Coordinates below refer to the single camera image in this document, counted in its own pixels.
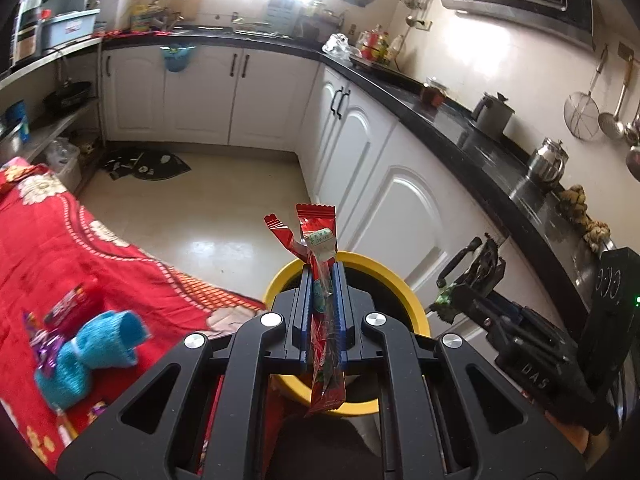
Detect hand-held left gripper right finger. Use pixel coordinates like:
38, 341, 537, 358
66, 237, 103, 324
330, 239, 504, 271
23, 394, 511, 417
333, 263, 587, 480

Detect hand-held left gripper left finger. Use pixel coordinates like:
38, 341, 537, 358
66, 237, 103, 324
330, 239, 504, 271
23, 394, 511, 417
56, 266, 315, 480

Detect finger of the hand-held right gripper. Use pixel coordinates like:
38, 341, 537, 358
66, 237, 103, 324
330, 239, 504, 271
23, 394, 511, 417
437, 237, 486, 289
450, 257, 507, 313

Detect red snack wrapper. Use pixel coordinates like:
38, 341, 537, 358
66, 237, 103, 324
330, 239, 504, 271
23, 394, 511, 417
294, 203, 347, 417

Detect thin red white wrapper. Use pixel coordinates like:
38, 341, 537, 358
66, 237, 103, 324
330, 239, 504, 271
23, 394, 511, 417
263, 213, 313, 267

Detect yellow rim trash bin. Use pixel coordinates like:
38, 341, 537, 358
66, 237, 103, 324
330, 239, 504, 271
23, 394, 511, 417
263, 251, 429, 419

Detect blue foam fruit net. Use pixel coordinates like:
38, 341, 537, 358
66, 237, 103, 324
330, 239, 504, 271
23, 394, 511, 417
34, 310, 147, 409

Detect brown snack bar wrapper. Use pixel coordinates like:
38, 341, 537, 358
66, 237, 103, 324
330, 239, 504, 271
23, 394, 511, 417
42, 281, 104, 329

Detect purple wrapper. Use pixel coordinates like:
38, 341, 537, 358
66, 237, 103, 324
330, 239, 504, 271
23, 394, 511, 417
27, 311, 67, 377

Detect person's right hand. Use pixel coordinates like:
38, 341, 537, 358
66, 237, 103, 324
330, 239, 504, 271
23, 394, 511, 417
544, 410, 595, 457

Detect ginger pile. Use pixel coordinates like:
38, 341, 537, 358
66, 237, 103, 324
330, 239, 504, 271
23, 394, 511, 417
556, 184, 612, 255

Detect shiny steel kettle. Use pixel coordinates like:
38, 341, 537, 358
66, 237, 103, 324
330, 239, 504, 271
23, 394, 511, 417
525, 137, 570, 190

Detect dark rug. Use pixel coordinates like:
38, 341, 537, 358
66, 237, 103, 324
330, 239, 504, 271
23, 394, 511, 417
277, 414, 383, 480

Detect grey kettle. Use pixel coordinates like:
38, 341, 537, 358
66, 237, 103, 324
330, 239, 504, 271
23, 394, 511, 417
471, 92, 516, 137

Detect glass jar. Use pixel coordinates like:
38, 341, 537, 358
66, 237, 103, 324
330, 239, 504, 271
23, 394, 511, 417
421, 77, 448, 108

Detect red floral blanket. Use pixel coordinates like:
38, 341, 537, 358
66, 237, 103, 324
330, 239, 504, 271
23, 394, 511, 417
0, 156, 268, 480

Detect steel ladle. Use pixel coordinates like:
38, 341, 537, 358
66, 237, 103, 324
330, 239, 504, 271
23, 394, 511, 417
598, 52, 633, 141

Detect black floor mat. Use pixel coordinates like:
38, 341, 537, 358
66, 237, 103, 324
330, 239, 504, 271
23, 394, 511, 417
99, 146, 193, 182

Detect white kitchen cabinets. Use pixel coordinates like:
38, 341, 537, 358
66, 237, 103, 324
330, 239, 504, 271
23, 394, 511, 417
97, 30, 640, 341

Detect clear plastic bag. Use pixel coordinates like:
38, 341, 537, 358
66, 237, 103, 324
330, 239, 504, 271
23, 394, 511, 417
321, 33, 362, 59

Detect hanging kitchen utensils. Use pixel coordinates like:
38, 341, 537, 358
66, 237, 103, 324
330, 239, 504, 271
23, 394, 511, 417
405, 0, 436, 31

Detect clear plastic container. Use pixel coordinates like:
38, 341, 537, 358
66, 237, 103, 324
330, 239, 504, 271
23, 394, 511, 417
46, 139, 84, 195

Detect blue hanging basket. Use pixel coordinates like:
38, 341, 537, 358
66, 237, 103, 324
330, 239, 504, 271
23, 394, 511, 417
159, 43, 196, 74

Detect light blue organizer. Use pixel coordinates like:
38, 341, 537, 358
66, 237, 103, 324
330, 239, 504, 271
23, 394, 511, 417
266, 0, 302, 24

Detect metal shelf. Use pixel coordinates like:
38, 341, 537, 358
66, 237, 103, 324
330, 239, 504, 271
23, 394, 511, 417
0, 35, 106, 196

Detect black pan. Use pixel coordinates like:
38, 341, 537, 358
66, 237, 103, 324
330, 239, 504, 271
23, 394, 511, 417
43, 81, 94, 112

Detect yellow sink caddy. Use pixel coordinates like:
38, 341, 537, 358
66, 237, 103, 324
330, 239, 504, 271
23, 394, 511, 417
129, 4, 168, 32

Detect blue can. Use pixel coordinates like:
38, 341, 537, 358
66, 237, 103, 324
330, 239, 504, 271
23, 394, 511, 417
4, 100, 29, 142

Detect blue dish container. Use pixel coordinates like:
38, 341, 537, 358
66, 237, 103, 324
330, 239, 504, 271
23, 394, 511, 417
39, 0, 102, 54

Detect silver striped appliance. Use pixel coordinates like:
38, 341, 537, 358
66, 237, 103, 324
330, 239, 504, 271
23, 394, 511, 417
10, 2, 50, 67

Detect wire strainer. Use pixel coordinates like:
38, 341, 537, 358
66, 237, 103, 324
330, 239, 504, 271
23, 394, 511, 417
563, 44, 609, 142

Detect black wire basket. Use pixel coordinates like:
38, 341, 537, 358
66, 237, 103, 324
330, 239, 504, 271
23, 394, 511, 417
299, 10, 328, 42

